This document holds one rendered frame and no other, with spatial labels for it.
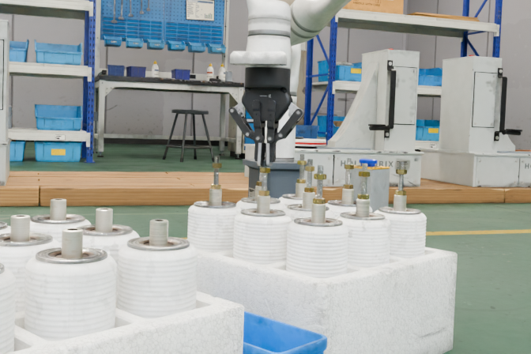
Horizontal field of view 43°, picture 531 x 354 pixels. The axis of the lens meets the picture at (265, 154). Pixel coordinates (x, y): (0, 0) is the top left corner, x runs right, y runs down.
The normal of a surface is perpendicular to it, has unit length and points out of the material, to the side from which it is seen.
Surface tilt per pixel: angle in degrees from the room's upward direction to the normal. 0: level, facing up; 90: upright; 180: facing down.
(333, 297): 90
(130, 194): 90
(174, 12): 90
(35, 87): 90
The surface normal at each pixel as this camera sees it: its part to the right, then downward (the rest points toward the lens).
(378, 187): 0.73, 0.06
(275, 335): -0.67, -0.02
